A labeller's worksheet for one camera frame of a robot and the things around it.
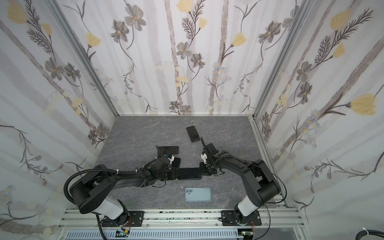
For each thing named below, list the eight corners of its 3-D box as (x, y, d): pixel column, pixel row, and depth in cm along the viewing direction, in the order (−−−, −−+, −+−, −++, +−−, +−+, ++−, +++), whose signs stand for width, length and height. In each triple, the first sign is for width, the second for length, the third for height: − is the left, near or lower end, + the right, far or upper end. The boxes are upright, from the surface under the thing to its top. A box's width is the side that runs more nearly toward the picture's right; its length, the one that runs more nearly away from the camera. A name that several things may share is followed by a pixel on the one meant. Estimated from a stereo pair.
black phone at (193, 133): (192, 142, 107) (192, 141, 105) (185, 128, 115) (185, 127, 114) (200, 140, 109) (200, 138, 107) (193, 126, 117) (193, 125, 115)
